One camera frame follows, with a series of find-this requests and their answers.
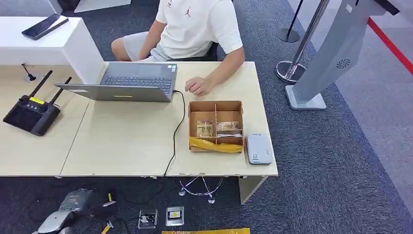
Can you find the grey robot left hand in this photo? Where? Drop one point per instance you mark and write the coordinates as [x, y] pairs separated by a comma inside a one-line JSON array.
[[77, 200]]

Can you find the person's left hand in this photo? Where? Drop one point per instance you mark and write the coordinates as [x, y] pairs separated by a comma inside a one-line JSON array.
[[200, 86]]

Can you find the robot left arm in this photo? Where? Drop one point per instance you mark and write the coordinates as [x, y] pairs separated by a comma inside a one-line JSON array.
[[53, 223]]

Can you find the wooden compartment box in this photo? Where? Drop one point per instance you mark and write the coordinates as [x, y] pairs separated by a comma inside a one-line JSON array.
[[203, 108]]

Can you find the brown printed card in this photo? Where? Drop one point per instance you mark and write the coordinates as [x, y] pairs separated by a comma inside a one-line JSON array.
[[205, 129]]

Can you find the pale printed card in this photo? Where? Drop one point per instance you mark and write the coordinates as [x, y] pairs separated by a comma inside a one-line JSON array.
[[227, 125]]

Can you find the thin card stack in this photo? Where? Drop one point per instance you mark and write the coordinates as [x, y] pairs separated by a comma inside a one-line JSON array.
[[229, 134]]

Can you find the person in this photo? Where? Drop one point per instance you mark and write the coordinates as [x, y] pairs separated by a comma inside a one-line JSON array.
[[193, 29]]

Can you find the grey laptop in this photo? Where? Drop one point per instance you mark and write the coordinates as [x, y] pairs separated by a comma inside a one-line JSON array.
[[138, 80]]

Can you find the yellow tape strip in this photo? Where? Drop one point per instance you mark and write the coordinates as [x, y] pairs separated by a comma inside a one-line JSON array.
[[213, 147]]

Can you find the floor socket with black plug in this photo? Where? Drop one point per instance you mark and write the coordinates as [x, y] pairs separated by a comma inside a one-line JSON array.
[[147, 219]]

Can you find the white card reader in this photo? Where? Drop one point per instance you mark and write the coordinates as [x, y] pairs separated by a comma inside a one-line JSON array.
[[258, 148]]

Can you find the black remote controller with antennas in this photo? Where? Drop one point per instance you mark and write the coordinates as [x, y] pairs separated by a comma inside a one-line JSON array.
[[30, 118]]

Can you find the silver floor socket plate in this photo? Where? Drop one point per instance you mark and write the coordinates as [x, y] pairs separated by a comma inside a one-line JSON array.
[[175, 216]]

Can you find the white desk leg panel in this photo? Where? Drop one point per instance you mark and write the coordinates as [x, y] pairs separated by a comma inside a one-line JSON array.
[[250, 189]]

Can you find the white base panel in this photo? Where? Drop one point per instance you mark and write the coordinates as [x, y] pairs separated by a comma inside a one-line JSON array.
[[101, 5]]

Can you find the yellow sheet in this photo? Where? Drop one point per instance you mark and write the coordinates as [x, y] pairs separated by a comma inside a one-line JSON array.
[[206, 231]]

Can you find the grey kiosk stand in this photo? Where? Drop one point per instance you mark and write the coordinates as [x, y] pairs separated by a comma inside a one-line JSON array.
[[332, 55]]

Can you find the white raised counter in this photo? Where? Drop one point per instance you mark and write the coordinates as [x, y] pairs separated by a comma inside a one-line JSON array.
[[38, 45]]

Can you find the black smartphone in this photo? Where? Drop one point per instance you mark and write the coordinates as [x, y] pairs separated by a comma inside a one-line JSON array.
[[43, 26]]

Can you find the red floor tape stripe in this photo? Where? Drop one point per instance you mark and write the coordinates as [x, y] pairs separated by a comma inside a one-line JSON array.
[[392, 46]]

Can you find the black stanchion post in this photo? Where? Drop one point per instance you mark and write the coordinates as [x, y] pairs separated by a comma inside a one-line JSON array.
[[288, 35]]

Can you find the chrome stanchion post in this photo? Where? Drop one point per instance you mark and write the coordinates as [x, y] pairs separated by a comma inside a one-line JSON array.
[[298, 51]]

